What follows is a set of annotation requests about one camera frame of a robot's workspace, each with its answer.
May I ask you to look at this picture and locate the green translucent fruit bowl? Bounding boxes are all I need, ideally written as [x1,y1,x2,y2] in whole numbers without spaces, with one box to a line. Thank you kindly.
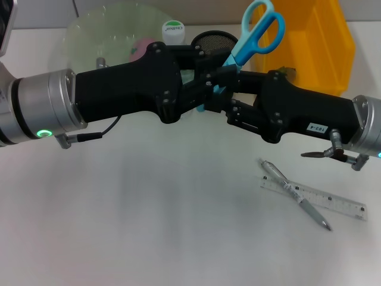
[64,2,179,79]

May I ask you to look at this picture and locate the pink toy peach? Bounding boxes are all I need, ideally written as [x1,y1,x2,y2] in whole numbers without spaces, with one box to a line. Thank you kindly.
[129,38,156,63]

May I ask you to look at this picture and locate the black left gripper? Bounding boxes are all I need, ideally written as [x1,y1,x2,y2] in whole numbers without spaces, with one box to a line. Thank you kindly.
[74,41,242,125]

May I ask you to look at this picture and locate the blue sheathed scissors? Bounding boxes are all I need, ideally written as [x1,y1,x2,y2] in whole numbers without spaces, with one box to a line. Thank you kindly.
[196,0,286,113]

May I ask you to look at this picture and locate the right gripper cable with plug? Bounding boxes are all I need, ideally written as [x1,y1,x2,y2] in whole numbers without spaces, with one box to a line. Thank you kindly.
[300,129,371,172]

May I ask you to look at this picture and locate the gripper cable with plug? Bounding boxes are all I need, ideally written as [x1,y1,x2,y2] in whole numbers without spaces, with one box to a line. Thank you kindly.
[300,129,371,172]
[55,56,123,150]

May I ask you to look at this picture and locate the transparent plastic ruler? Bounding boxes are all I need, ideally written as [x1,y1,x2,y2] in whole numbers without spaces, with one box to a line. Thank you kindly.
[260,175,368,222]

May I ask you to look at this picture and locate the clear grey ballpoint pen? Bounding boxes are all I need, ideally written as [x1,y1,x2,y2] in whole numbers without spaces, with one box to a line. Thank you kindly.
[258,157,333,232]

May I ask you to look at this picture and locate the yellow plastic bin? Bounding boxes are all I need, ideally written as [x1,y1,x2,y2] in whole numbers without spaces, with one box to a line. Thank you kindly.
[251,0,356,97]

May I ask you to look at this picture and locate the left gripper cable with plug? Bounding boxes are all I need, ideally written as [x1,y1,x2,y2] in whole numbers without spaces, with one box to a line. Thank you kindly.
[55,56,123,150]

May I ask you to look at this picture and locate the clear green-label water bottle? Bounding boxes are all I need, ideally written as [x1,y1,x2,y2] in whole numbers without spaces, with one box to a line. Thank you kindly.
[161,20,196,86]

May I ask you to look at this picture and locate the green plastic wrapper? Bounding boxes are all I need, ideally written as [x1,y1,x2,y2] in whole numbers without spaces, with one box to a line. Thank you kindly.
[278,67,298,80]

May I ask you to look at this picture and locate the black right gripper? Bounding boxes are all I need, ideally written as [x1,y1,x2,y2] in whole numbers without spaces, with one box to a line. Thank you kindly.
[204,70,363,144]

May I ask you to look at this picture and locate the black mesh pen holder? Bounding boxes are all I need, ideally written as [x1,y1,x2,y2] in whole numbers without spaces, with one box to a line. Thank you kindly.
[190,30,241,72]

